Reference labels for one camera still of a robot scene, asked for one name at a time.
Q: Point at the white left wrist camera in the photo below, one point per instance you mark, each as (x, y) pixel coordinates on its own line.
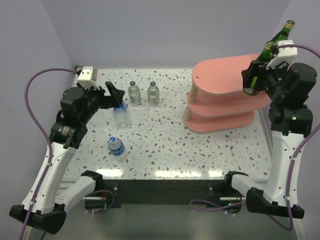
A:
(87, 78)

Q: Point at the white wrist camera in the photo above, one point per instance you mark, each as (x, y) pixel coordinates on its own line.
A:
(282, 51)
(87, 78)

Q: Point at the clear Chang glass bottle right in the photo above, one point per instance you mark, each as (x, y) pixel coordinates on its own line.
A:
(153, 94)

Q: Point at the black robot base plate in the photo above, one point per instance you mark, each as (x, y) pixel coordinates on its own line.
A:
(174, 192)

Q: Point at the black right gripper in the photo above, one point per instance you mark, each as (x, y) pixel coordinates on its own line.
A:
(257, 68)

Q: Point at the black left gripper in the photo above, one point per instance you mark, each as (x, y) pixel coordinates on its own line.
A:
(115, 99)

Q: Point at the clear Chang glass bottle left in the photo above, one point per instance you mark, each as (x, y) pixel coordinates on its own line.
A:
(134, 93)

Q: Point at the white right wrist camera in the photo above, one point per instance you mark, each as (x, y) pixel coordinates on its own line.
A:
(282, 51)

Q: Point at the green glass bottle gold cap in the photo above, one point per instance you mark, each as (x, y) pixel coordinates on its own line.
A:
(283, 34)

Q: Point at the pink three-tier shelf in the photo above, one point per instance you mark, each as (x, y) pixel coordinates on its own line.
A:
(216, 100)

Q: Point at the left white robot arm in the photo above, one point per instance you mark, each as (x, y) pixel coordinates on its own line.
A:
(43, 208)

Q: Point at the upright blue label water bottle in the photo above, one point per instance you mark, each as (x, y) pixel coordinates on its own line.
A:
(117, 149)

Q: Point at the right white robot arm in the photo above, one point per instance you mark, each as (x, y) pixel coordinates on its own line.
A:
(288, 88)

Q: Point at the lying blue label water bottle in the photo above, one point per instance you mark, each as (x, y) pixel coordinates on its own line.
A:
(121, 115)

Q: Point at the clear chang glass bottle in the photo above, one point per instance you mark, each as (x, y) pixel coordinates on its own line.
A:
(134, 93)
(153, 94)

